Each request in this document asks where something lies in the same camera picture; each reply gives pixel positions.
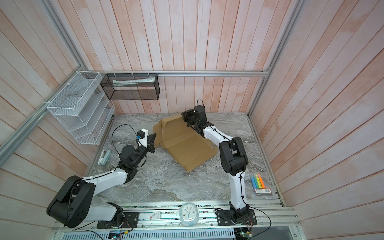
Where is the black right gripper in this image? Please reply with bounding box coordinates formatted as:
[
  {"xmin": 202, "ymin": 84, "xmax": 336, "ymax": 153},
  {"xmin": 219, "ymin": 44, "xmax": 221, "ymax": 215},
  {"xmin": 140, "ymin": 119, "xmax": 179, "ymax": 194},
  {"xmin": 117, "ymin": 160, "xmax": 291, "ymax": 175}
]
[{"xmin": 181, "ymin": 109, "xmax": 200, "ymax": 128}]

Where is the brown cardboard box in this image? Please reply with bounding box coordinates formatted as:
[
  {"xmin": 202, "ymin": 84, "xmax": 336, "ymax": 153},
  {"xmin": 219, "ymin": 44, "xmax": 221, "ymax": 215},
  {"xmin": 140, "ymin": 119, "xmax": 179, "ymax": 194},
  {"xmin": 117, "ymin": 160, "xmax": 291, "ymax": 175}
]
[{"xmin": 153, "ymin": 114, "xmax": 219, "ymax": 173}]

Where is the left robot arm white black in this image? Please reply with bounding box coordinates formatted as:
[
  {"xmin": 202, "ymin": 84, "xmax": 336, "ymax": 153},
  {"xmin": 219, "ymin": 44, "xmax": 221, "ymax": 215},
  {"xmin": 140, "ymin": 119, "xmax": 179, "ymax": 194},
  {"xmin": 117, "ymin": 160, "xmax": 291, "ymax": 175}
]
[{"xmin": 47, "ymin": 129, "xmax": 157, "ymax": 229}]

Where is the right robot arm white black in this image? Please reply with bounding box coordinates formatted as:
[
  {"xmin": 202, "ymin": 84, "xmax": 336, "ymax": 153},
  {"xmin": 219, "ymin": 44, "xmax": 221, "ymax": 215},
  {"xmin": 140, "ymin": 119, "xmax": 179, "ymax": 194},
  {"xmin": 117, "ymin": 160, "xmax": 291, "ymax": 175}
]
[{"xmin": 181, "ymin": 105, "xmax": 250, "ymax": 220}]

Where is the white small stapler device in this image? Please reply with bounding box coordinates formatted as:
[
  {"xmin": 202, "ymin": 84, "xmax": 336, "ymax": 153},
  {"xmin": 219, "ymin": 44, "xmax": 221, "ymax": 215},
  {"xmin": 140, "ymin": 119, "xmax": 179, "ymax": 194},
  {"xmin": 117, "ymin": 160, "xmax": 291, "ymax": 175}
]
[{"xmin": 98, "ymin": 150, "xmax": 112, "ymax": 166}]

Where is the white paper in basket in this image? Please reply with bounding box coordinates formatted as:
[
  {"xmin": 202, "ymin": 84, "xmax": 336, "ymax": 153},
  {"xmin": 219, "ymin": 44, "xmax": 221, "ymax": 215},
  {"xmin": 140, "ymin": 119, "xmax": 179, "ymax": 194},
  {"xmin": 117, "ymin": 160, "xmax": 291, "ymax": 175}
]
[{"xmin": 113, "ymin": 77, "xmax": 156, "ymax": 87}]

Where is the small white label tag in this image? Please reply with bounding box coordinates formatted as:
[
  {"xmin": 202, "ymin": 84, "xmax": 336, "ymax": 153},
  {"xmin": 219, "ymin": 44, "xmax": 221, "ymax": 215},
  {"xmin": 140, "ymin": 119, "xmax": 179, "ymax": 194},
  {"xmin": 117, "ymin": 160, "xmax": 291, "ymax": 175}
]
[{"xmin": 149, "ymin": 212, "xmax": 161, "ymax": 220}]

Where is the white round clock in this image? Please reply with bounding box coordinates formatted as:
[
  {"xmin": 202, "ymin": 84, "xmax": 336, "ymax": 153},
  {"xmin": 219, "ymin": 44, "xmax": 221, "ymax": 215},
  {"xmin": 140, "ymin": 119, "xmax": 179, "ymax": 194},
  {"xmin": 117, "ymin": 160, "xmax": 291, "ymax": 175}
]
[{"xmin": 179, "ymin": 203, "xmax": 199, "ymax": 227}]

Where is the coloured marker pen pack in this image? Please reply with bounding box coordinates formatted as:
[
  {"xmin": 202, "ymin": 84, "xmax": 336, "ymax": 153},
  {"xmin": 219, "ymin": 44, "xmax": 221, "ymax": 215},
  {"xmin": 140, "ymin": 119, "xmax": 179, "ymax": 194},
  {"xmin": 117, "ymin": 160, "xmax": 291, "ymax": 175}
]
[{"xmin": 249, "ymin": 173, "xmax": 272, "ymax": 196}]

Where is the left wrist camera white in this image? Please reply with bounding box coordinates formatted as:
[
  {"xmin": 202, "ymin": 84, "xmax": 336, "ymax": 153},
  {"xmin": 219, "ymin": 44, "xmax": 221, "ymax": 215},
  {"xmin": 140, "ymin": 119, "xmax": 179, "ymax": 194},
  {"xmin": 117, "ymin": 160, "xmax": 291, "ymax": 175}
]
[{"xmin": 136, "ymin": 129, "xmax": 148, "ymax": 148}]

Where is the black wire mesh basket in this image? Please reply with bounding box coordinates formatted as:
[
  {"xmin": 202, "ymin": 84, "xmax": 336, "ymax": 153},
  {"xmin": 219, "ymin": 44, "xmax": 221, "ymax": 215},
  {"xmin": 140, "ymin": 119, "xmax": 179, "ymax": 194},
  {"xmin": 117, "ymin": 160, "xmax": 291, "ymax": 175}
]
[{"xmin": 101, "ymin": 73, "xmax": 161, "ymax": 101}]

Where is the white wire mesh shelf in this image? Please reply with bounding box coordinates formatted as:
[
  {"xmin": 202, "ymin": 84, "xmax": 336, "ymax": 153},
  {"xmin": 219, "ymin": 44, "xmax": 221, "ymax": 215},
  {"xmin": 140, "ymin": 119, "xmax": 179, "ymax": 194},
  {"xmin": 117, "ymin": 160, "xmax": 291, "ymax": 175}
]
[{"xmin": 47, "ymin": 72, "xmax": 115, "ymax": 145}]

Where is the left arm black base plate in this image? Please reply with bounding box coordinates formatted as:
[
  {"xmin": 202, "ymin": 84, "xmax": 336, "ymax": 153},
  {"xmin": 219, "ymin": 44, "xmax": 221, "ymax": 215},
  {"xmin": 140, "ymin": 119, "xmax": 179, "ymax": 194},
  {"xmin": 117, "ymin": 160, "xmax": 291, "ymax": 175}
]
[{"xmin": 97, "ymin": 212, "xmax": 139, "ymax": 229}]

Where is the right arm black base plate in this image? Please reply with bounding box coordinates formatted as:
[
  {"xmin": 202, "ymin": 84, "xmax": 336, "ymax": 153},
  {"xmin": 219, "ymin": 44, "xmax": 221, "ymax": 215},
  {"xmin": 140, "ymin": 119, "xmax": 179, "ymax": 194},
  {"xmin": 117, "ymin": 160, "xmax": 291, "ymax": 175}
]
[{"xmin": 214, "ymin": 208, "xmax": 258, "ymax": 226}]

